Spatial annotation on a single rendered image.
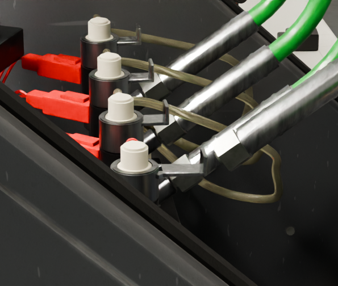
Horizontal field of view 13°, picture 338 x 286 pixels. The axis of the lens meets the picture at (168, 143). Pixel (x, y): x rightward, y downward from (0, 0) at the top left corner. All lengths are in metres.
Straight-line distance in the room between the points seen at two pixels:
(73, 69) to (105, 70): 0.10
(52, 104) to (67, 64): 0.07
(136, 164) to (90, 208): 0.37
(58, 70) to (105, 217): 0.62
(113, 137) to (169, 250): 0.43
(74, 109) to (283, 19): 0.53
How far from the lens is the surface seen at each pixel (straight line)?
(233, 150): 0.88
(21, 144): 0.51
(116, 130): 0.95
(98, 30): 1.10
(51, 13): 1.18
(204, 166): 0.89
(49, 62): 1.14
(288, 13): 1.56
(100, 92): 1.03
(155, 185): 0.89
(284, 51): 1.04
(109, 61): 1.03
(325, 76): 0.88
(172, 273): 0.53
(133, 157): 0.88
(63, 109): 1.06
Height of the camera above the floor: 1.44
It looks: 22 degrees down
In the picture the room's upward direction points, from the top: straight up
